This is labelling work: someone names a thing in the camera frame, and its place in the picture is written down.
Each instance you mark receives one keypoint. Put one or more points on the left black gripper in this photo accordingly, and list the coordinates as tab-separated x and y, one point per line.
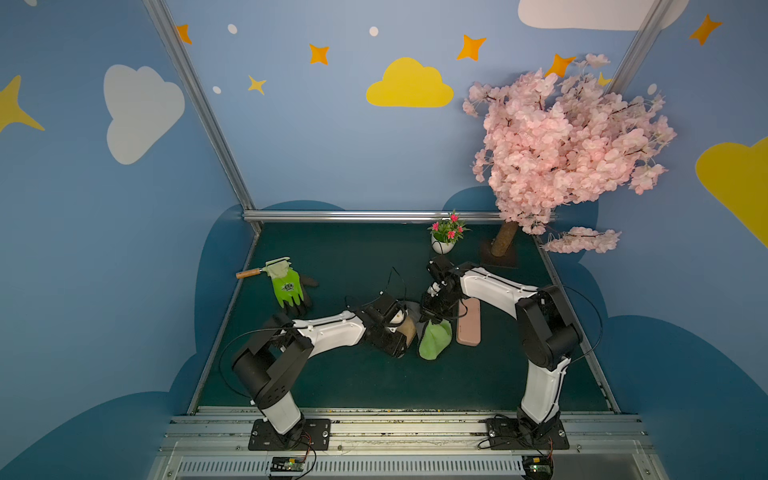
395	335

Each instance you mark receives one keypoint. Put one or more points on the pink cherry blossom tree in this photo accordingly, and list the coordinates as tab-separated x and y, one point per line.
559	138

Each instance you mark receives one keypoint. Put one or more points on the wooden handled garden trowel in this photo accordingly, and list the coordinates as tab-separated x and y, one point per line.
277	268

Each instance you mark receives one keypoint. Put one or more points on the green black work glove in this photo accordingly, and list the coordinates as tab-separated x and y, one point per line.
290	290

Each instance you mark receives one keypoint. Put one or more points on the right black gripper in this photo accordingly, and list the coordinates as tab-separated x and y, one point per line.
435	301

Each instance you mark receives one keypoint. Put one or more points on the grey green microfibre cloth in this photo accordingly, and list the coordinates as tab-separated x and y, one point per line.
434	333

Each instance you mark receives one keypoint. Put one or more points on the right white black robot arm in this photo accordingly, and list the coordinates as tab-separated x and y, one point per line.
547	328

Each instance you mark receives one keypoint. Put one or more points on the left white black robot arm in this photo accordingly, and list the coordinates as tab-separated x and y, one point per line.
274	356

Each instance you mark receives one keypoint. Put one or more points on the pink eyeglass case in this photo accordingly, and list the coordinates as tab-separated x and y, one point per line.
469	330

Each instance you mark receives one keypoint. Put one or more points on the small potted pink flowers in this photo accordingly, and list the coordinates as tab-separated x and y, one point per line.
446	232

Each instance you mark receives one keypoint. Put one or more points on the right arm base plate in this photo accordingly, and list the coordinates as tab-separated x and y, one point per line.
507	433

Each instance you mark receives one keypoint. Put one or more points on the aluminium front rail frame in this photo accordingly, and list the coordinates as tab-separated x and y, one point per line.
402	444

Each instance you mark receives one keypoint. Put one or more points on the beige cork eyeglass case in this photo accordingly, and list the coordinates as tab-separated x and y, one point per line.
408	329

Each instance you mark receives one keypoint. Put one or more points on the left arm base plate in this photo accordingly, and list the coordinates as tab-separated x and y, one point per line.
313	433

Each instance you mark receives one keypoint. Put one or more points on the right green circuit board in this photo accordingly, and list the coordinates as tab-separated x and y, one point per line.
537	468

